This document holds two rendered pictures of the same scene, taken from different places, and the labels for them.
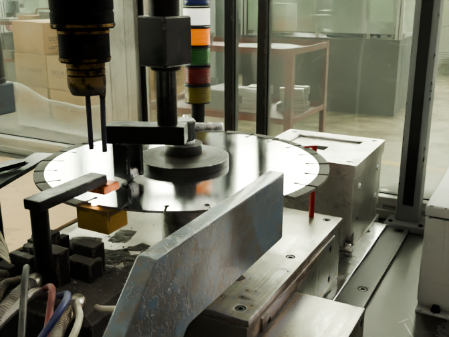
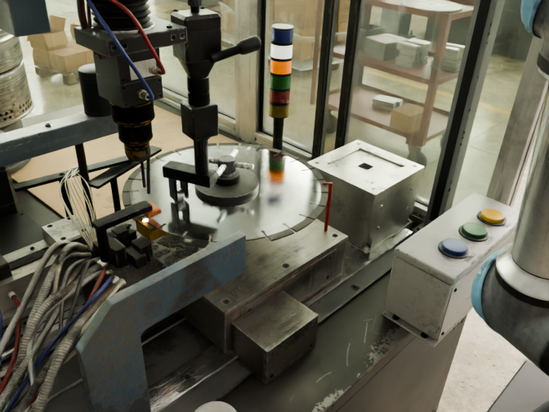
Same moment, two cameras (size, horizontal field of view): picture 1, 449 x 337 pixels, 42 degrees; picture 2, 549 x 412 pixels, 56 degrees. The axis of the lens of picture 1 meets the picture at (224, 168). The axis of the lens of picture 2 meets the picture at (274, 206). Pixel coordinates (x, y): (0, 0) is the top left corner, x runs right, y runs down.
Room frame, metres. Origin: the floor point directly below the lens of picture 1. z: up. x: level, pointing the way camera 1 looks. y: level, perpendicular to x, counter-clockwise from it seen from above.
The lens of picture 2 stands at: (-0.04, -0.24, 1.40)
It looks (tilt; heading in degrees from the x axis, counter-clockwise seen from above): 32 degrees down; 16
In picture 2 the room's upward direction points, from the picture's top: 2 degrees clockwise
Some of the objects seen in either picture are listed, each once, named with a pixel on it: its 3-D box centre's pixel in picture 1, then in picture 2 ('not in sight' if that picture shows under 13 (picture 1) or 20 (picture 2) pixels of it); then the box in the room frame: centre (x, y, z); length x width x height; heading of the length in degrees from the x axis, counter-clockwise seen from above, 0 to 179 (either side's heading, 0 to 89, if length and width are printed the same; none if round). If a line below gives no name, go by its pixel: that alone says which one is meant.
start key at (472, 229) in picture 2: not in sight; (473, 233); (0.77, -0.38, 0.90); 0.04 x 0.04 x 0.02
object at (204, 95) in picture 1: (197, 93); (278, 108); (0.99, 0.05, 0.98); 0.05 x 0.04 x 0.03; 62
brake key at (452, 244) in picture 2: not in sight; (453, 249); (0.70, -0.34, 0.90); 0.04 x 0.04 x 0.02
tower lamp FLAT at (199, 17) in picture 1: (196, 16); (281, 49); (0.99, 0.05, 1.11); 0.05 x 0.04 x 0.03; 62
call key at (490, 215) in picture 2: not in sight; (491, 218); (0.83, -0.41, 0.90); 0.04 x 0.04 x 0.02
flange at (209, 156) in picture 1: (183, 152); (226, 179); (0.68, 0.05, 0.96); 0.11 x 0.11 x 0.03
